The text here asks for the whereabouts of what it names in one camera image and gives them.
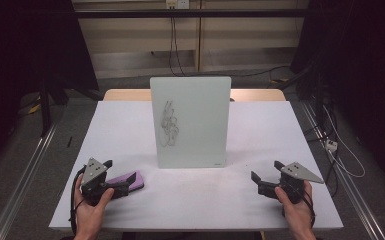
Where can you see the metal floor rail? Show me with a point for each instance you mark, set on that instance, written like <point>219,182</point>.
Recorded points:
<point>343,176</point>
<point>23,180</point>

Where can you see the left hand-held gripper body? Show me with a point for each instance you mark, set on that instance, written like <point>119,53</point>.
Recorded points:
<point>93,171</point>

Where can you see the person's right hand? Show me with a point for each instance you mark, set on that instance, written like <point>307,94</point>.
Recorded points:
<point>295,213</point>

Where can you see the frosted glass whiteboard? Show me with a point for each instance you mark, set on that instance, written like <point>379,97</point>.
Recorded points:
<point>196,110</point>

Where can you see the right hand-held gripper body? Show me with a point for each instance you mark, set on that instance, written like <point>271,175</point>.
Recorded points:
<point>296,175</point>

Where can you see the white floor power strip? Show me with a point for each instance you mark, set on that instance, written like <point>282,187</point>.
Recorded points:
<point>331,145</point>

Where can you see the black metal stand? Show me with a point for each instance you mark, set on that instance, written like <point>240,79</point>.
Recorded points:
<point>45,106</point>

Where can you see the white wall power outlet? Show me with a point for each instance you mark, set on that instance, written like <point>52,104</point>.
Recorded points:
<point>177,3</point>

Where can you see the dark curtain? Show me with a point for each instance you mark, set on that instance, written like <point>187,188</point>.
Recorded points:
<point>23,50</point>
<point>363,66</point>

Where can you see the black marker pen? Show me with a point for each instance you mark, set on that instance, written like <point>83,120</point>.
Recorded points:
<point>69,141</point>

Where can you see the black horizontal bar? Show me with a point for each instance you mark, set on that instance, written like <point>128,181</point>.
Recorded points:
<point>190,13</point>

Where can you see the white table mat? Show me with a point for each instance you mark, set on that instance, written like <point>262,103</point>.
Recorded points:
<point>196,200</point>

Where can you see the purple board eraser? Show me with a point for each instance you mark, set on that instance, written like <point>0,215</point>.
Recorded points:
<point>139,181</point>

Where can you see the person's left hand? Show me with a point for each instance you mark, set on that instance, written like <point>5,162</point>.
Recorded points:
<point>88,216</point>

